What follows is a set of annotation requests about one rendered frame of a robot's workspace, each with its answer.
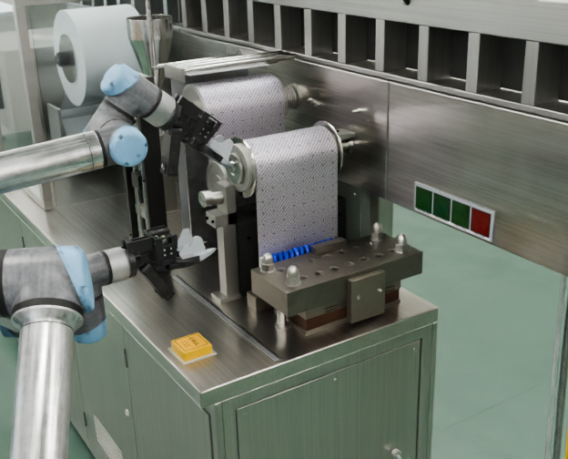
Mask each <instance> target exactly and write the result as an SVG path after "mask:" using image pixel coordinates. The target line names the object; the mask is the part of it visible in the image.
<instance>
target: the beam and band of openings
mask: <svg viewBox="0 0 568 459"><path fill-rule="evenodd" d="M178 8H179V20H180V31H183V32H188V33H191V34H195V35H200V36H206V37H210V38H215V39H218V40H222V41H226V42H230V43H234V44H238V45H242V46H249V47H253V48H257V49H261V50H265V51H269V52H270V51H278V50H282V51H283V52H286V51H289V53H290V54H294V53H296V54H297V58H299V59H304V60H308V61H311V62H316V63H320V64H323V65H327V66H335V67H338V68H342V69H347V70H350V71H354V72H358V73H362V74H366V75H370V76H375V77H381V78H385V79H389V80H393V81H397V82H401V83H405V84H409V85H413V86H416V87H424V88H428V89H432V90H436V91H440V92H443V93H448V94H452V95H455V96H459V97H467V98H470V99H474V100H479V101H482V102H486V103H491V104H494V105H498V106H502V107H509V108H513V109H517V110H521V111H525V112H529V113H533V114H537V115H541V116H545V117H552V118H556V119H560V120H564V121H568V102H564V101H568V0H410V4H409V5H404V4H403V1H402V0H178ZM336 53H338V54H336ZM371 60H373V61H371ZM410 68H411V69H410ZM413 69H416V70H413ZM453 77H455V78H453ZM457 78H459V79H457ZM461 79H464V80H461ZM465 80H466V81H465ZM505 88H507V89H505ZM509 89H511V90H509ZM513 90H516V91H513ZM517 91H520V92H517ZM560 100H563V101H560Z"/></svg>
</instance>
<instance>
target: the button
mask: <svg viewBox="0 0 568 459"><path fill-rule="evenodd" d="M171 349H172V351H173V352H174V353H175V354H176V355H177V356H178V357H179V358H181V359H182V360H183V361H184V362H187V361H190V360H193V359H196V358H198V357H201V356H204V355H207V354H210V353H212V345H211V343H209V342H208V341H207V340H206V339H205V338H204V337H203V336H201V335H200V334H199V333H198V332H197V333H194V334H190V335H188V336H185V337H182V338H179V339H176V340H173V341H171Z"/></svg>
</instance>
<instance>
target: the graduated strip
mask: <svg viewBox="0 0 568 459"><path fill-rule="evenodd" d="M170 278H171V279H173V280H174V281H175V282H177V283H178V284H179V285H180V286H182V287H183V288H184V289H185V290H186V291H188V292H189V293H190V294H192V295H193V296H194V297H195V298H196V299H198V300H199V301H200V302H202V303H203V304H204V305H205V306H206V307H208V308H209V309H210V310H211V311H213V312H214V313H215V314H216V315H217V316H218V317H219V318H220V319H222V320H223V321H224V322H226V323H227V324H228V325H229V326H230V327H232V328H233V329H234V330H235V331H237V332H238V333H239V334H240V335H242V336H243V337H244V338H245V339H247V340H248V341H249V342H250V343H252V344H253V345H254V346H255V347H257V348H258V349H259V350H260V351H261V352H263V353H264V354H265V355H267V356H268V357H269V358H270V359H271V360H272V361H273V362H278V361H281V360H283V359H282V358H281V357H279V356H278V355H277V354H276V353H274V352H273V351H272V350H271V349H270V348H269V347H267V346H266V345H265V344H264V343H262V342H261V341H260V340H258V339H257V338H256V337H255V336H253V335H252V334H251V333H250V332H248V331H247V330H246V329H244V328H243V327H242V326H241V325H239V324H238V323H237V322H236V321H234V320H233V319H232V318H230V317H229V316H228V315H227V314H226V313H225V312H224V311H222V310H221V309H220V308H219V307H217V306H216V305H215V304H214V303H212V302H211V301H210V300H208V299H207V298H206V297H205V296H203V295H202V294H201V293H200V292H198V291H197V290H196V289H194V288H193V287H192V286H190V285H189V284H188V283H187V282H185V281H184V280H183V279H181V278H180V277H179V276H178V275H173V276H170Z"/></svg>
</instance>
